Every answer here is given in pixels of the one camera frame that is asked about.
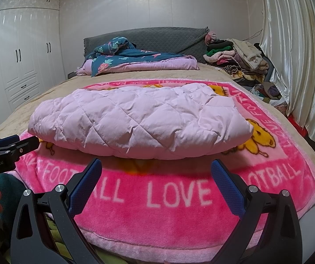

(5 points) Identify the grey padded headboard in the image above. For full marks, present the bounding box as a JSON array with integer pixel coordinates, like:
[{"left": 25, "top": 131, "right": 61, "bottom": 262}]
[{"left": 83, "top": 27, "right": 210, "bottom": 64}]

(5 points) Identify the pink printed blanket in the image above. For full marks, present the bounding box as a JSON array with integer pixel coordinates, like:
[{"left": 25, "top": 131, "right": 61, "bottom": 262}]
[{"left": 5, "top": 78, "right": 315, "bottom": 257}]

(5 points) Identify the thin wall cable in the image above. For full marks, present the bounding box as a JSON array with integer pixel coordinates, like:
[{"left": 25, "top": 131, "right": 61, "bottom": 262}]
[{"left": 243, "top": 27, "right": 263, "bottom": 42}]

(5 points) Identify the pile of folded clothes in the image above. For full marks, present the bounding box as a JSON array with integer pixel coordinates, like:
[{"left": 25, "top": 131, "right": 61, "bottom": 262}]
[{"left": 203, "top": 38, "right": 269, "bottom": 83}]

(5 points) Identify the pink quilted jacket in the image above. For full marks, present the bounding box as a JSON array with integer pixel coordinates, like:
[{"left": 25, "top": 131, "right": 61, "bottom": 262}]
[{"left": 28, "top": 83, "right": 254, "bottom": 160}]

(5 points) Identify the floral cloth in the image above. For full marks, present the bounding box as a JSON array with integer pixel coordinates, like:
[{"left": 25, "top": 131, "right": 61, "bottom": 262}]
[{"left": 270, "top": 100, "right": 291, "bottom": 116}]

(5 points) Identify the white satin curtain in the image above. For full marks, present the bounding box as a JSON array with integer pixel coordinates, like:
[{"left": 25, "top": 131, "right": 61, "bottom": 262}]
[{"left": 258, "top": 0, "right": 315, "bottom": 154}]

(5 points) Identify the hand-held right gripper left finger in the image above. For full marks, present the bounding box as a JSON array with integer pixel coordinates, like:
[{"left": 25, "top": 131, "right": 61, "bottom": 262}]
[{"left": 10, "top": 158, "right": 111, "bottom": 264}]

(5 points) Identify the white bag of clothes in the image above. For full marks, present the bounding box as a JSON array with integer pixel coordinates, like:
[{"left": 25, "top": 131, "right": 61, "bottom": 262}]
[{"left": 250, "top": 82, "right": 283, "bottom": 102}]

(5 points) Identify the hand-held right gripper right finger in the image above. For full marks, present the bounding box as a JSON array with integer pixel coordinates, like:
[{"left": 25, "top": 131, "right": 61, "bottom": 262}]
[{"left": 211, "top": 159, "right": 302, "bottom": 264}]

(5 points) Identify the red bag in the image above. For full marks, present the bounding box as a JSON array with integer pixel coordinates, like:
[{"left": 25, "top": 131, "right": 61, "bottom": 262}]
[{"left": 287, "top": 114, "right": 308, "bottom": 136}]

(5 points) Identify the white wardrobe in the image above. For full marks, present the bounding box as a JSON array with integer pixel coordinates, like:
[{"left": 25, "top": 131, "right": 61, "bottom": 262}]
[{"left": 0, "top": 0, "right": 67, "bottom": 132}]

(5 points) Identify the pink plush item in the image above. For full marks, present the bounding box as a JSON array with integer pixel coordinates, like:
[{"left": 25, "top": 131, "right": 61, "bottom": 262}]
[{"left": 204, "top": 31, "right": 219, "bottom": 44}]

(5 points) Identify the blue floral quilt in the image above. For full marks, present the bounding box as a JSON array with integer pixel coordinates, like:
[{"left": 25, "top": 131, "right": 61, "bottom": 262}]
[{"left": 76, "top": 36, "right": 199, "bottom": 77}]

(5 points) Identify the teal patterned clothing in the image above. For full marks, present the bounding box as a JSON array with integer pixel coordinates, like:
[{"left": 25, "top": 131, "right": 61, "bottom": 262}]
[{"left": 0, "top": 174, "right": 24, "bottom": 227}]

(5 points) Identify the green cloth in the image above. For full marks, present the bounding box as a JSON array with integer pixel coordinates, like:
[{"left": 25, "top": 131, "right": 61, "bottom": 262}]
[{"left": 43, "top": 214, "right": 75, "bottom": 256}]

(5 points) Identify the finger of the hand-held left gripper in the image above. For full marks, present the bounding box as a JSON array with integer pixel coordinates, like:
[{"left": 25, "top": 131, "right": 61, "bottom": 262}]
[
  {"left": 0, "top": 134, "right": 20, "bottom": 151},
  {"left": 9, "top": 137, "right": 40, "bottom": 158}
]

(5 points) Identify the beige bedspread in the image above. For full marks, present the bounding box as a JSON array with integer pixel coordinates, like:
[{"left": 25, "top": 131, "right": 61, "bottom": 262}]
[{"left": 0, "top": 62, "right": 315, "bottom": 187}]

